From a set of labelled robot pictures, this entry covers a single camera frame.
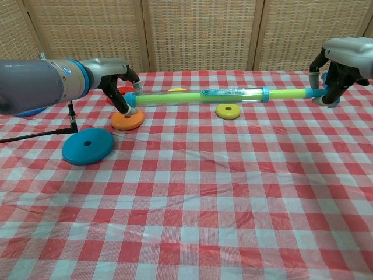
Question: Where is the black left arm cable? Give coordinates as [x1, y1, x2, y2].
[0, 100, 79, 144]

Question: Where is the small olive yellow disc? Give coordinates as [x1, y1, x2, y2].
[215, 102, 241, 120]

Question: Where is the clear plastic tube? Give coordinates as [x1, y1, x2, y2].
[121, 86, 271, 109]

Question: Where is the red white checkered tablecloth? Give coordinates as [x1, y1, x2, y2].
[0, 69, 373, 280]

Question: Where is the medium blue disc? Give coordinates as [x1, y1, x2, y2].
[15, 105, 49, 118]

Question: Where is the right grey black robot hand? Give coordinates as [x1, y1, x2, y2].
[309, 37, 373, 106]

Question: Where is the large teal blue disc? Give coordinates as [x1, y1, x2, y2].
[61, 128, 115, 166]

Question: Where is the red disc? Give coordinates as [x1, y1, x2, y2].
[106, 86, 131, 106]

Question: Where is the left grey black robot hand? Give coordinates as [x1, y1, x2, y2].
[83, 57, 144, 117]

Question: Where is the orange disc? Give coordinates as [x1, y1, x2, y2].
[111, 109, 146, 131]

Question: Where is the bamboo folding screen panel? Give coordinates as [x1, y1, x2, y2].
[252, 0, 370, 72]
[0, 0, 52, 64]
[142, 0, 265, 72]
[23, 0, 150, 76]
[348, 0, 373, 40]

